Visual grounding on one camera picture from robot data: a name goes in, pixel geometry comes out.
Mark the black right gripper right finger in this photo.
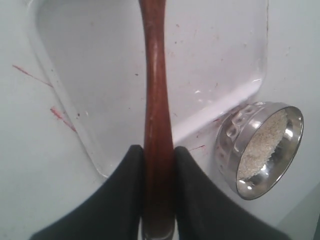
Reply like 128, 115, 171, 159
174, 146, 289, 240

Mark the steel bowl with rice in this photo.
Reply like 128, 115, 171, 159
214, 101, 304, 201

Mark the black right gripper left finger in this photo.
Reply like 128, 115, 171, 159
31, 145, 144, 240

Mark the brown wooden spoon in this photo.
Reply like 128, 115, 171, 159
139, 0, 175, 240

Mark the white rectangular plastic tray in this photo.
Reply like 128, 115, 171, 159
27, 0, 269, 177

